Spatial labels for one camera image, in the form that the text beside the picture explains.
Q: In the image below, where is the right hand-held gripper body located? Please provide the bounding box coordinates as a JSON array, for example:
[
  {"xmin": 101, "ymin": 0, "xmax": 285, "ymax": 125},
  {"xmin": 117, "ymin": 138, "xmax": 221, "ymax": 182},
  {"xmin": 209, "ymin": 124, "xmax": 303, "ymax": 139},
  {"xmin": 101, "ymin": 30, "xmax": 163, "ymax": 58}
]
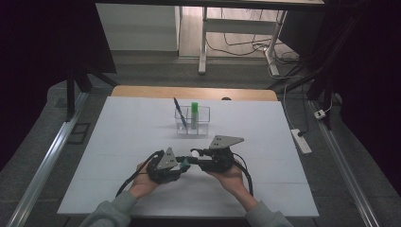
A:
[{"xmin": 198, "ymin": 134, "xmax": 246, "ymax": 174}]

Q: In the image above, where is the person's right hand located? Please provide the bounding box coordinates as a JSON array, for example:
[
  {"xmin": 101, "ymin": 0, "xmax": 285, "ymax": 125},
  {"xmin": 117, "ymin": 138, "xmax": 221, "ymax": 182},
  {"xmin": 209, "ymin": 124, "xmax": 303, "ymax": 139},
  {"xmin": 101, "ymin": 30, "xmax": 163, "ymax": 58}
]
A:
[{"xmin": 205, "ymin": 160, "xmax": 251, "ymax": 199}]

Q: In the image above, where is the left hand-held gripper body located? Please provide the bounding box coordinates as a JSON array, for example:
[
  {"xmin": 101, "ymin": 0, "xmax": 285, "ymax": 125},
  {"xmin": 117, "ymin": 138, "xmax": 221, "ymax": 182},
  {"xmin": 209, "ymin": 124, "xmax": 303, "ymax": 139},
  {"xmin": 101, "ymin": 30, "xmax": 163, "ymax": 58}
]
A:
[{"xmin": 146, "ymin": 147, "xmax": 184, "ymax": 185}]

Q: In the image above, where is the person's left hand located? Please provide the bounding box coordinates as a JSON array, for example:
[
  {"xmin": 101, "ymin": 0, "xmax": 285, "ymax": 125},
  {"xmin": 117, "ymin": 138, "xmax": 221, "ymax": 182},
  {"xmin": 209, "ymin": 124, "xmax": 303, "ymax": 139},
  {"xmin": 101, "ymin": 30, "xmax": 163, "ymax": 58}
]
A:
[{"xmin": 127, "ymin": 161, "xmax": 161, "ymax": 201}]

